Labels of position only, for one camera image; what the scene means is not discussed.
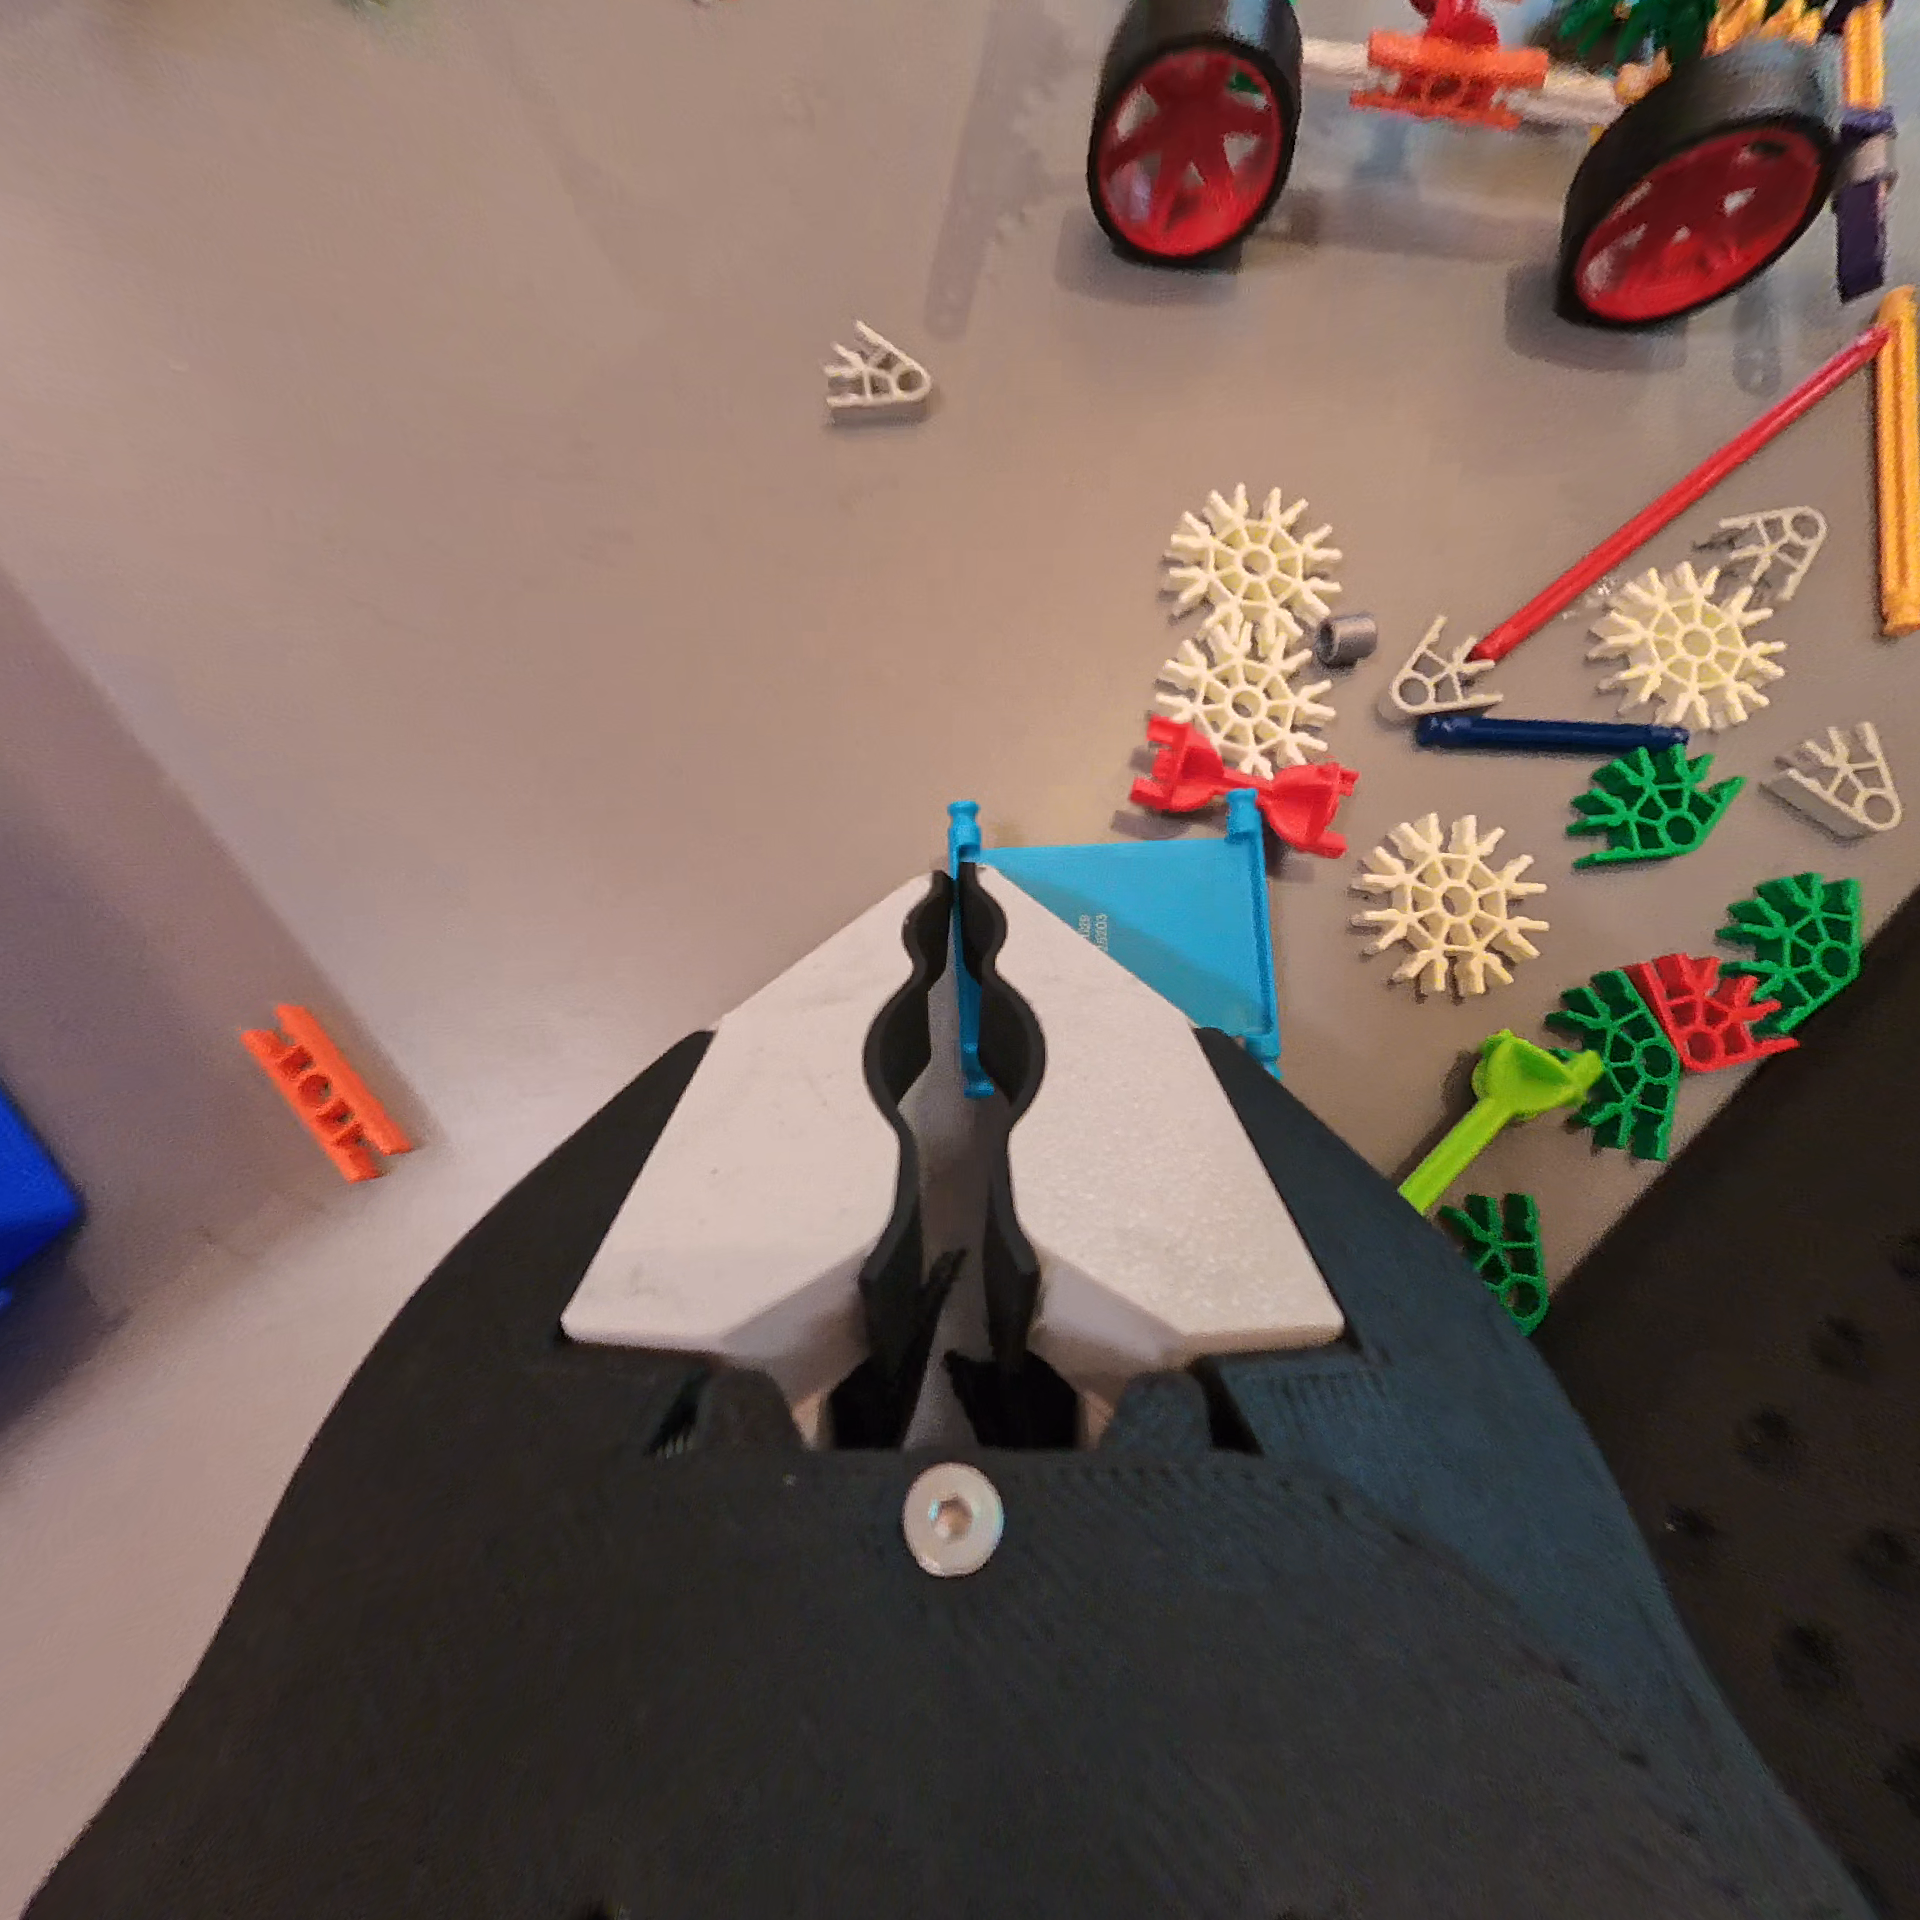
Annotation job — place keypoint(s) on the grey spacer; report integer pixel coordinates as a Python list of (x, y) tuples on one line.
[(1346, 639)]

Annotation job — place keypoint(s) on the cyan panel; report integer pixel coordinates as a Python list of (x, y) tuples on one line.
[(1155, 916)]

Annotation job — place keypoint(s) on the lime green plastic piece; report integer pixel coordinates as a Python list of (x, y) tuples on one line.
[(1500, 1109)]

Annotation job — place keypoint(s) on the light grey wedge connector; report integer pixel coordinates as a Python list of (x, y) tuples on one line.
[(878, 375), (1440, 674), (1770, 549), (1838, 778)]

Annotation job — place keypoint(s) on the red fan connector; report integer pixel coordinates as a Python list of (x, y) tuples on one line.
[(1711, 1012)]

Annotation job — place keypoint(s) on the orange slotted strip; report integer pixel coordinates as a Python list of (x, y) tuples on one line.
[(321, 1109)]

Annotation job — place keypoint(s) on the yellow rod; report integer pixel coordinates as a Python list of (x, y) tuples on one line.
[(1897, 464)]

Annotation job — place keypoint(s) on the red and green toy model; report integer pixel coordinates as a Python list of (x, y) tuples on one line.
[(1447, 67)]

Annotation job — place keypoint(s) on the red long rod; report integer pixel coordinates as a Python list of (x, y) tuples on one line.
[(1680, 494)]

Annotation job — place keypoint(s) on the blue storage bin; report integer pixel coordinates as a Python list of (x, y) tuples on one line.
[(30, 1199)]

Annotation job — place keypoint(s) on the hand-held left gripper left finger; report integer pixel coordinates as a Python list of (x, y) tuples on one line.
[(750, 1199)]

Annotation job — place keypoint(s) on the black wheel red hub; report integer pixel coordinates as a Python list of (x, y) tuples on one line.
[(1704, 194), (1194, 134)]

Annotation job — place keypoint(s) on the black perforated panel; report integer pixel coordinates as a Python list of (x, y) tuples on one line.
[(1770, 1349)]

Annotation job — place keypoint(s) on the red double-ended connector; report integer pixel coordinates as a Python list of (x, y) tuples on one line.
[(1246, 788)]

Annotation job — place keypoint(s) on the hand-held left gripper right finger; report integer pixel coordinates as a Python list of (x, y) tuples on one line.
[(1155, 1199)]

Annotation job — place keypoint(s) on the blue rod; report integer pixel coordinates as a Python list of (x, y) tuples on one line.
[(1554, 735)]

